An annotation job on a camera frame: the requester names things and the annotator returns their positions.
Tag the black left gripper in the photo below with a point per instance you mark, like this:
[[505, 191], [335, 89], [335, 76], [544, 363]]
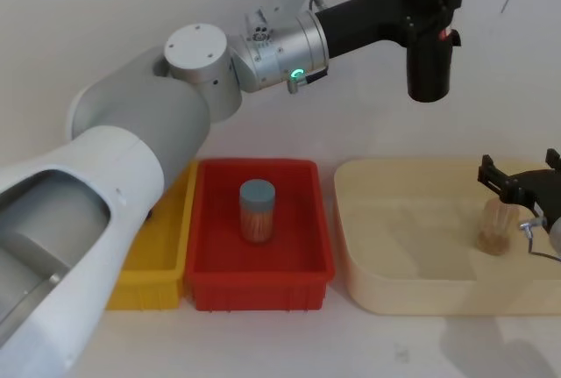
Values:
[[372, 14]]

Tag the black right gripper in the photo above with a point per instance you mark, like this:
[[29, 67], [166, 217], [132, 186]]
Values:
[[537, 189]]

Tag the clear lidless toothpick jar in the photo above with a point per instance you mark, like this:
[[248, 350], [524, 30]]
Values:
[[494, 233]]

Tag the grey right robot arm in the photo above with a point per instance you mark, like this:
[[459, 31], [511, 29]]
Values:
[[556, 235]]

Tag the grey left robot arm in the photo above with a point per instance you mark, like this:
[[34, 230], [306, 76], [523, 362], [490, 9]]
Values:
[[131, 110]]

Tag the cream plastic tub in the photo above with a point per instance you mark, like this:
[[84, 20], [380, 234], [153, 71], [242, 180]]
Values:
[[407, 264]]

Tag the toothpick jar with grey lid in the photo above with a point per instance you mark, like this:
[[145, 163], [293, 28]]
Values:
[[257, 207]]

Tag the red plastic bin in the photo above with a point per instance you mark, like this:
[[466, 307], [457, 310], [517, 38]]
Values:
[[271, 259]]

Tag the yellow plastic bin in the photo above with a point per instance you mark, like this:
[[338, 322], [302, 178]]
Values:
[[151, 257]]

